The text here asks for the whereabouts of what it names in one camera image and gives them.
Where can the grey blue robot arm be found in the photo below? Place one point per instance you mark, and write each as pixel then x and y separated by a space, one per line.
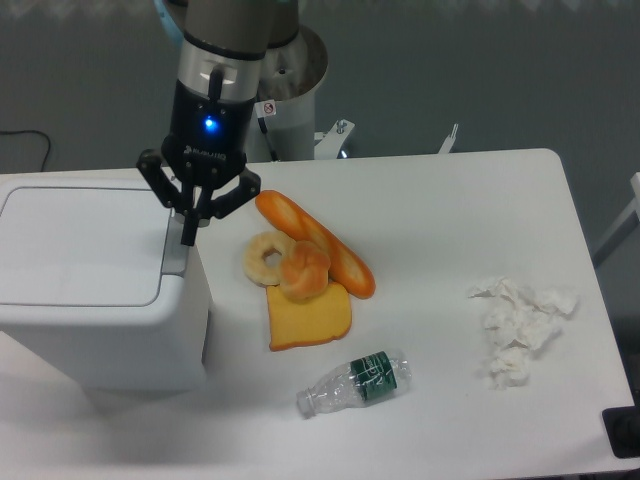
pixel 224 44

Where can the white frame post right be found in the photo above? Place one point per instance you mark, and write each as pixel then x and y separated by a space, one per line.
pixel 620 229

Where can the crumpled white tissue paper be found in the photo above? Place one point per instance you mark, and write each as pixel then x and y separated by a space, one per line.
pixel 519 322

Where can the pale ring donut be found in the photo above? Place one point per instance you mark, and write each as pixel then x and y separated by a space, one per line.
pixel 259 248

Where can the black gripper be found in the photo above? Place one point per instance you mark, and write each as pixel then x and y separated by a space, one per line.
pixel 205 146

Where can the knotted bread roll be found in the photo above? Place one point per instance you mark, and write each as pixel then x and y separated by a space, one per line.
pixel 304 271

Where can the orange baguette bread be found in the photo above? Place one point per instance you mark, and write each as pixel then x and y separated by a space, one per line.
pixel 346 267

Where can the yellow toast slice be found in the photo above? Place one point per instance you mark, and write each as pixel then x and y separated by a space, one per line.
pixel 315 321

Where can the white push-lid trash can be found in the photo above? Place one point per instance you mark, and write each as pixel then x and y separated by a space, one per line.
pixel 96 281

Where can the white metal frame bracket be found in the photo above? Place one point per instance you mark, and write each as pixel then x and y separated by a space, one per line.
pixel 332 143

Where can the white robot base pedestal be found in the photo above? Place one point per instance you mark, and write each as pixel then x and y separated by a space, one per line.
pixel 282 127

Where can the black clamp at table edge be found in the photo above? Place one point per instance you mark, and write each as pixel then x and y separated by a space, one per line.
pixel 622 427

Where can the crushed clear plastic bottle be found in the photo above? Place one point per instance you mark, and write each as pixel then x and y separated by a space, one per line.
pixel 359 383

